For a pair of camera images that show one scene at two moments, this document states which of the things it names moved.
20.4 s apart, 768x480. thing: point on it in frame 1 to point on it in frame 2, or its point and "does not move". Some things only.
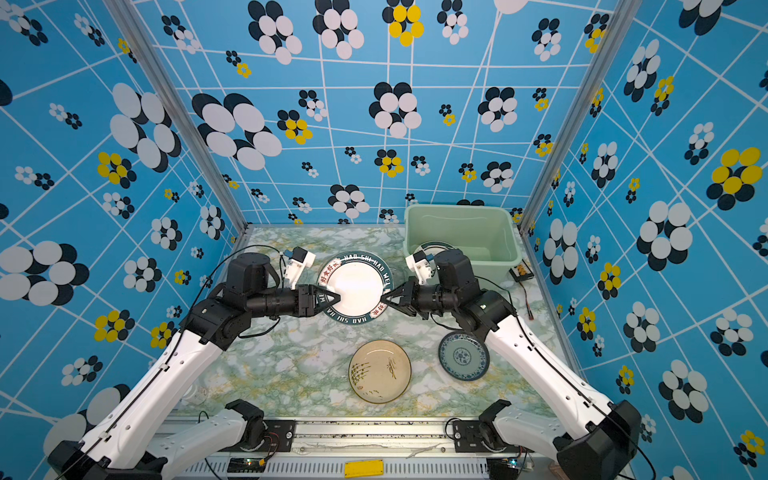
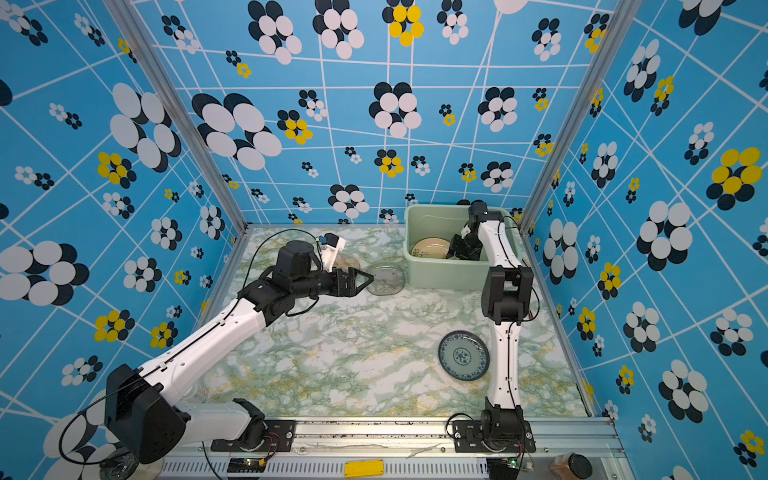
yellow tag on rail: [363, 468] does not move
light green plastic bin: [487, 233] does not move
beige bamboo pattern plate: [380, 371] to [431, 247]
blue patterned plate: [463, 355] does not move
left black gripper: [309, 297] to [341, 289]
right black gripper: [409, 305] to [454, 248]
